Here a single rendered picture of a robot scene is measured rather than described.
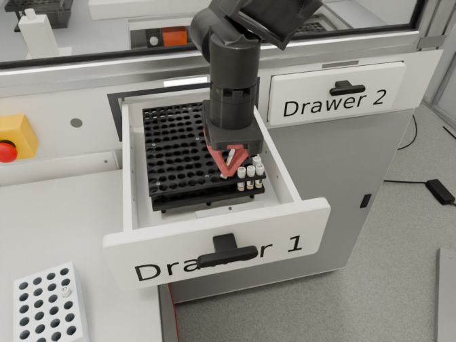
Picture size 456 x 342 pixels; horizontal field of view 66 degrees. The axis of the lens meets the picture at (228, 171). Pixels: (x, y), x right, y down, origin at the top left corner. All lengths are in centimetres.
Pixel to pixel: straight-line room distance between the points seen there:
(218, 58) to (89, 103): 36
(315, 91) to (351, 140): 22
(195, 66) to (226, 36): 27
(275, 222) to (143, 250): 17
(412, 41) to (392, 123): 21
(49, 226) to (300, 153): 57
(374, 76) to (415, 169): 132
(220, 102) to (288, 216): 17
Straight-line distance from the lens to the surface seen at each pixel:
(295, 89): 74
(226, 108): 42
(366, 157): 100
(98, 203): 72
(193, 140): 60
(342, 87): 75
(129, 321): 58
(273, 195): 60
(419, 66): 89
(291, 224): 48
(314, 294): 146
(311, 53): 74
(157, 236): 43
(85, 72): 68
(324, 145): 90
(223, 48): 39
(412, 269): 166
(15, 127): 71
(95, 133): 75
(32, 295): 60
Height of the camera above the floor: 128
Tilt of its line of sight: 44 degrees down
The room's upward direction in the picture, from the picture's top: straight up
